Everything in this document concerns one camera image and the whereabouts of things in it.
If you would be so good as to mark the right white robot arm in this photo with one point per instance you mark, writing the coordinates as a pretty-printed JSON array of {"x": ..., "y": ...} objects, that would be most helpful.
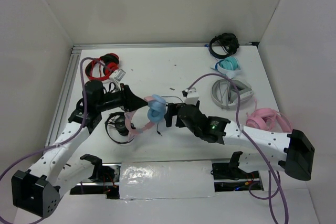
[{"x": 291, "y": 153}]

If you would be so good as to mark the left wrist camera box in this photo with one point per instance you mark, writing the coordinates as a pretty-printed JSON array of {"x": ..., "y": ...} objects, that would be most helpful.
[{"x": 117, "y": 76}]

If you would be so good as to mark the aluminium frame rail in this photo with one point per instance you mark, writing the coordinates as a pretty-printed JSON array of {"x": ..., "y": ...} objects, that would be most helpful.
[{"x": 163, "y": 69}]

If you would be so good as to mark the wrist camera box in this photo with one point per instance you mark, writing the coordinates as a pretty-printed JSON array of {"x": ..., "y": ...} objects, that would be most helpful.
[
  {"x": 190, "y": 96},
  {"x": 117, "y": 76}
]

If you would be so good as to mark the teal white headphones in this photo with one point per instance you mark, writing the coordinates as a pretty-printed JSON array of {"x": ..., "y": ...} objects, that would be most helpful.
[{"x": 228, "y": 67}]

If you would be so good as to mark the blue pink cat-ear headphones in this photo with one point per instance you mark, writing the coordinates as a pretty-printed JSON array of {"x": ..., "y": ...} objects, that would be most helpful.
[{"x": 156, "y": 113}]

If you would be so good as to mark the black headphones far corner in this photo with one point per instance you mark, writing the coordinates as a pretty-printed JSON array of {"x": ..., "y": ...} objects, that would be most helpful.
[{"x": 229, "y": 43}]

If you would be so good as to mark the red black headphones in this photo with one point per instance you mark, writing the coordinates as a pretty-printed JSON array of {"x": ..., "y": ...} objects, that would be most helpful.
[{"x": 108, "y": 64}]

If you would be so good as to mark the small black headphones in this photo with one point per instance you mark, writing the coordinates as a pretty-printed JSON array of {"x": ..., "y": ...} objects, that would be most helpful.
[{"x": 116, "y": 121}]

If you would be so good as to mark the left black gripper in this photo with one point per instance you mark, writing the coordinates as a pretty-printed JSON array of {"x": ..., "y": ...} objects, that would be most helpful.
[{"x": 129, "y": 99}]

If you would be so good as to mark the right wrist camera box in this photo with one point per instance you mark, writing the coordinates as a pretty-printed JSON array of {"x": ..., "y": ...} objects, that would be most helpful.
[{"x": 190, "y": 96}]

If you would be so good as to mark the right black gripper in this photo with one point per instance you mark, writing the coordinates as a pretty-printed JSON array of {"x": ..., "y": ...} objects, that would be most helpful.
[{"x": 171, "y": 110}]

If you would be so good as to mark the white taped sheet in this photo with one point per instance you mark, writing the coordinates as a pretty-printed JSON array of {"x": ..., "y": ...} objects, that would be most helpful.
[{"x": 166, "y": 180}]

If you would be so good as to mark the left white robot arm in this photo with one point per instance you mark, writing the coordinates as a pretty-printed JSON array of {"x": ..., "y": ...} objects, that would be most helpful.
[{"x": 39, "y": 189}]

